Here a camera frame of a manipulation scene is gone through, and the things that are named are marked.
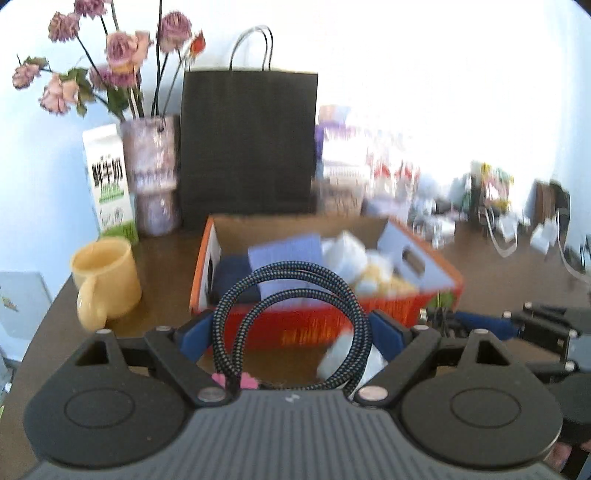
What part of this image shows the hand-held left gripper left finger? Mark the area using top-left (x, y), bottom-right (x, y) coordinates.
top-left (74, 310), bottom-right (238, 408)

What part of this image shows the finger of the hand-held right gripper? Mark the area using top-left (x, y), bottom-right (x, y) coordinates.
top-left (455, 311), bottom-right (525, 340)
top-left (524, 303), bottom-right (591, 324)

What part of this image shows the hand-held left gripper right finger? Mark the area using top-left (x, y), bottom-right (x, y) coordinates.
top-left (348, 309), bottom-right (522, 409)

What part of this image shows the braided charging cable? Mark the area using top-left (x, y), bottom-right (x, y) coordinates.
top-left (211, 261), bottom-right (372, 393)

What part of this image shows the clear plastic bag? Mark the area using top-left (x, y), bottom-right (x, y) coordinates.
top-left (318, 330), bottom-right (389, 389)

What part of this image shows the yellow plush toy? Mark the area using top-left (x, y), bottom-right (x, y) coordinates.
top-left (355, 254), bottom-right (419, 296)

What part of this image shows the navy zip pouch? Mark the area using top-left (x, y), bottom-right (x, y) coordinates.
top-left (210, 256), bottom-right (262, 305)

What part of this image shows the red cardboard box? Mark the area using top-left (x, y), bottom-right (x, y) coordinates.
top-left (189, 213), bottom-right (464, 354)

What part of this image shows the white rectangular box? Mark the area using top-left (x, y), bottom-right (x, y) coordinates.
top-left (321, 231), bottom-right (370, 282)

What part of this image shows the purple knitted cloth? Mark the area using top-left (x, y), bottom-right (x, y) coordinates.
top-left (248, 234), bottom-right (324, 298)

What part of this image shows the yellow mug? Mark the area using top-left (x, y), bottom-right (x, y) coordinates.
top-left (70, 237), bottom-right (143, 332)

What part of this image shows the yellow green snack packet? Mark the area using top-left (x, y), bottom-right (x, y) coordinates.
top-left (478, 161), bottom-right (513, 208)

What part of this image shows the clear jar of seeds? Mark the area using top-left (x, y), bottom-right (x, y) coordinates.
top-left (318, 180), bottom-right (365, 216)

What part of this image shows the purple glazed vase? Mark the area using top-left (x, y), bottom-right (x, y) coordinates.
top-left (120, 114), bottom-right (182, 237)

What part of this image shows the white paper bag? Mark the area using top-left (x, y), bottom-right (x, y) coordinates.
top-left (0, 271), bottom-right (54, 361)

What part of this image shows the white milk carton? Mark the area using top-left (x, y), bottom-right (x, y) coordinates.
top-left (82, 124), bottom-right (139, 243)

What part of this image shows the purple tissue pack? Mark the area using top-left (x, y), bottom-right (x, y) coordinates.
top-left (315, 105), bottom-right (365, 163)

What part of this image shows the black paper bag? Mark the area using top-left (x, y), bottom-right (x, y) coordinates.
top-left (179, 25), bottom-right (319, 217)

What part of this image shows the dried pink roses bouquet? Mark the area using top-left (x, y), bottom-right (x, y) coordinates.
top-left (11, 0), bottom-right (206, 123)

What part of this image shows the white wall charger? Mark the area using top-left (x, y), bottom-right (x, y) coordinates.
top-left (529, 219), bottom-right (559, 254)

